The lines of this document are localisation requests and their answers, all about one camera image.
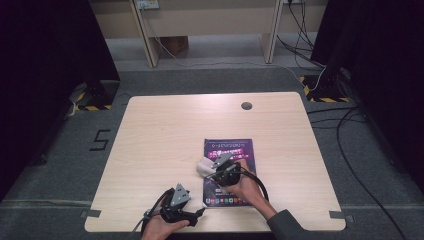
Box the long black floor cable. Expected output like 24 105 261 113
335 105 409 240

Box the person's right hand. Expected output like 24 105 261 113
224 159 278 221

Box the hazard-taped black stand base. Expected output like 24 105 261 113
68 79 121 112
299 74 351 104

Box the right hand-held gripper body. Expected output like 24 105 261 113
211 153 242 187

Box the glossy magazine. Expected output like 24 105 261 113
202 138 258 208

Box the hand-held gripper cable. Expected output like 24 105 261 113
133 187 177 234
233 165 270 203

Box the grey tape strip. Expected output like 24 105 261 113
80 209 102 219
329 210 355 224

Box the short black floor cable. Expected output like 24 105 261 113
306 105 368 130

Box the white power socket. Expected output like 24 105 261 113
135 0 160 10

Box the white floor cable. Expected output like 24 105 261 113
141 6 328 91

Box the brown cardboard box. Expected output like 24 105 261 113
159 35 189 56

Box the person's left hand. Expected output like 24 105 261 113
141 215 190 240

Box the right hand-held gripper cable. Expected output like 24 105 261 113
233 165 270 203

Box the white cloth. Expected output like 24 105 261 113
195 157 221 179

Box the left hand-held gripper cable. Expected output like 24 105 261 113
133 187 177 234

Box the black cable bundle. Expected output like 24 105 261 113
275 0 327 69

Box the black curtain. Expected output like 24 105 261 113
311 0 424 184
0 0 120 201

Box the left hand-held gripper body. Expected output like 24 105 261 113
160 183 198 224

